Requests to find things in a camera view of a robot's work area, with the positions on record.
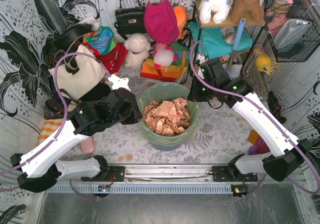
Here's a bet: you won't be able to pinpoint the green trash bag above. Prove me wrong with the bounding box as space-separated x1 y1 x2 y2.
138 82 200 151

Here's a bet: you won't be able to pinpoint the blue floor mop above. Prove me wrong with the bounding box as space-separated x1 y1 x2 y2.
227 18 246 71

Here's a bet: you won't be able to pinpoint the blue trash bin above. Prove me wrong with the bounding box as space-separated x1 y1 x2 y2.
145 124 198 151

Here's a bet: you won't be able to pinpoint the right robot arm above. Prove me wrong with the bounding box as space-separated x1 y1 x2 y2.
190 60 312 182

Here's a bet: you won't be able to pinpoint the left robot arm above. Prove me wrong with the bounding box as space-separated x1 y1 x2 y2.
10 88 142 193

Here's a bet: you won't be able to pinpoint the rainbow striped bag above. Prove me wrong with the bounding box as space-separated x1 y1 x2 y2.
140 41 190 82

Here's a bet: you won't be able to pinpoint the cream canvas tote bag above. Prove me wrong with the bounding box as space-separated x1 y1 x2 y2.
57 55 105 100

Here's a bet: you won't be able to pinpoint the brown patterned bag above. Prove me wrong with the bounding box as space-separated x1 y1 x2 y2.
44 89 79 120

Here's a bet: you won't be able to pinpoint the colourful printed bag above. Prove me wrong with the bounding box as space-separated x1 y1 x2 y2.
82 26 117 55

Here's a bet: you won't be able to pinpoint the magenta cloth bag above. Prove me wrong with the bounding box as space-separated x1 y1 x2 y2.
144 0 179 45

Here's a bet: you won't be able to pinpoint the white sneakers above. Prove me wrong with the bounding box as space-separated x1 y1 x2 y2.
223 55 243 80

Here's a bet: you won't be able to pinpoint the teal folded cloth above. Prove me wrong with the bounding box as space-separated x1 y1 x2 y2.
200 27 253 59

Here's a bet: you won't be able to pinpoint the crumpled brown paper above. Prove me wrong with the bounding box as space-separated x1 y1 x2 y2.
143 97 191 136

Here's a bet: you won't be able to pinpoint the red cloth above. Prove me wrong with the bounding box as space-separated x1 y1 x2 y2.
96 43 128 75

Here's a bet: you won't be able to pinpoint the white pink plush doll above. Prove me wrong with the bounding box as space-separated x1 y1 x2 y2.
153 42 178 68

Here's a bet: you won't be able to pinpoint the yellow plush toy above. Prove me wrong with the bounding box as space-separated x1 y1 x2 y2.
253 47 272 75

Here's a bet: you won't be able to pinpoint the pink cylinder toy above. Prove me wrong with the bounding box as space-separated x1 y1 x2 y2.
80 137 95 155

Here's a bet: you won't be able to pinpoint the wooden shelf rack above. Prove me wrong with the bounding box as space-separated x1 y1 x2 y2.
188 12 265 53

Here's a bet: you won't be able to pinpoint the cream fluffy plush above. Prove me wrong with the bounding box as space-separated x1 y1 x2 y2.
124 33 151 68

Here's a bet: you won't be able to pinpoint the orange plush toy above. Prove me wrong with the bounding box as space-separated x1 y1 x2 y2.
173 6 187 39

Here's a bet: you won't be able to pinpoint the orange checkered cloth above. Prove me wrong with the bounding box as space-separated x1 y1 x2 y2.
37 118 63 145

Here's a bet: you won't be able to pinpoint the white husky plush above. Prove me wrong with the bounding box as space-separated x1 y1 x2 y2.
199 0 233 24

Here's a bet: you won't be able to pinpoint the brown teddy bear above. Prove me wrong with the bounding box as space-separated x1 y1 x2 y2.
230 0 264 23

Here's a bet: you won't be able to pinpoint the purple orange toy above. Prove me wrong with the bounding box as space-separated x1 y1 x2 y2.
247 130 270 155

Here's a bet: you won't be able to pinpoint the black leather handbag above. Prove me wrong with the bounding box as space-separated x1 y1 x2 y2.
114 0 147 40

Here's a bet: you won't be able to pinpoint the black hat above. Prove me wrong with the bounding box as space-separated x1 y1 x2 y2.
54 23 93 51

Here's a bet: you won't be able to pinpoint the silver foil pouch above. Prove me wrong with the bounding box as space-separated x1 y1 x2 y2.
273 19 312 49

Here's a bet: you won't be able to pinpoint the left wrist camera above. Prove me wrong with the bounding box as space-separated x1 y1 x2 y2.
108 74 131 91

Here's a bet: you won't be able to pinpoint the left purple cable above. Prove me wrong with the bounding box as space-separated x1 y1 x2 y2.
0 52 112 199

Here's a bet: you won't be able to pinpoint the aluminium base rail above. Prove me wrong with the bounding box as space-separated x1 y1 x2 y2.
37 163 307 185

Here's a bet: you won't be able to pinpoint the black wire basket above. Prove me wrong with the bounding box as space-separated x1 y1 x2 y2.
264 0 320 62

